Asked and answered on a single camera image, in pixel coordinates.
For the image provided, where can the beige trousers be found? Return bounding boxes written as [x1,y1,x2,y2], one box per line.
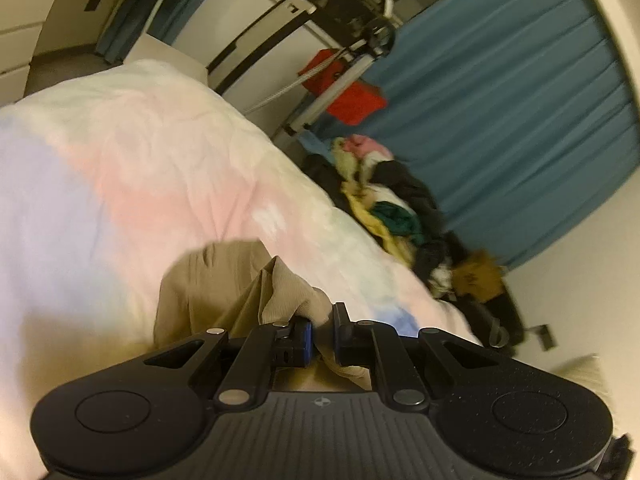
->
[153,240,371,391]

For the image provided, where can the pile of mixed clothes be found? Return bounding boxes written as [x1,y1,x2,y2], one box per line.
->
[331,136,454,300]

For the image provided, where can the yellow paper bag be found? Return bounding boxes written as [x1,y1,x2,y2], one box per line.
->
[451,249,506,304]

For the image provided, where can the pastel tie-dye duvet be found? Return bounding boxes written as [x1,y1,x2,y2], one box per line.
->
[1,61,471,479]

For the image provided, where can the large blue curtain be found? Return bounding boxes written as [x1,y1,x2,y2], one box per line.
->
[299,0,640,269]

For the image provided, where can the garment steamer stand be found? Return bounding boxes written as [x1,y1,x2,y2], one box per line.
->
[242,0,402,137]

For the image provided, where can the white ironing board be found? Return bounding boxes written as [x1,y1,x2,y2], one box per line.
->
[207,0,352,137]

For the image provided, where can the narrow blue curtain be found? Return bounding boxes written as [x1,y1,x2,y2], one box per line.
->
[96,0,205,64]

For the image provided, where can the white dressing table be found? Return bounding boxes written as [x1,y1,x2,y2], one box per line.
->
[0,0,202,109]

